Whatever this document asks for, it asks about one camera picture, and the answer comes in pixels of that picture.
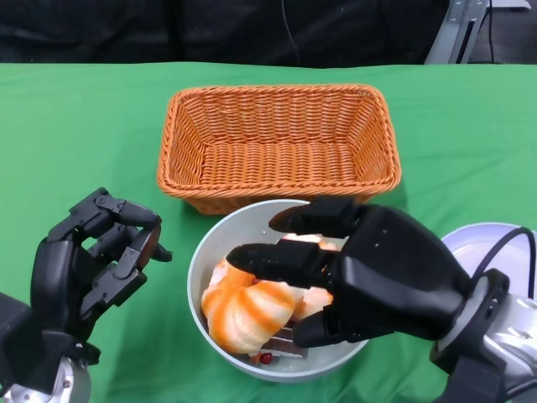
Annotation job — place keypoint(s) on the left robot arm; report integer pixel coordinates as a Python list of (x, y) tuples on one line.
[(25, 357)]

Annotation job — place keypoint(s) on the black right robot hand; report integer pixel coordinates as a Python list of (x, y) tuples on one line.
[(394, 273)]

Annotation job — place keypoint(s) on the pale lilac plate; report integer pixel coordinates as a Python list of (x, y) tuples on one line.
[(470, 247)]

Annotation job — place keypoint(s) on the black cloth backdrop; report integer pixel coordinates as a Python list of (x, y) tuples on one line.
[(126, 29)]

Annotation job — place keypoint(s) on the grey round bowl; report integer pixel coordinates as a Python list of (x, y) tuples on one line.
[(218, 252)]

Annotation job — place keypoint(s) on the chocolate layer cake slice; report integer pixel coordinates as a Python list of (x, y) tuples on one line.
[(281, 344)]

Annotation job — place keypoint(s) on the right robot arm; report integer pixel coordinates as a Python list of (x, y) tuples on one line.
[(503, 336)]

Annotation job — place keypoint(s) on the grey metal stand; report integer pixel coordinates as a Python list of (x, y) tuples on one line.
[(444, 38)]

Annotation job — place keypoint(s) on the green tablecloth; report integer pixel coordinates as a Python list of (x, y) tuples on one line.
[(84, 147)]

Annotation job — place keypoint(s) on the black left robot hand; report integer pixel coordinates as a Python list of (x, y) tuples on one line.
[(54, 277)]

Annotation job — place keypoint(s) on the orange wicker basket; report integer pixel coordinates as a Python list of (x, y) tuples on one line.
[(272, 159)]

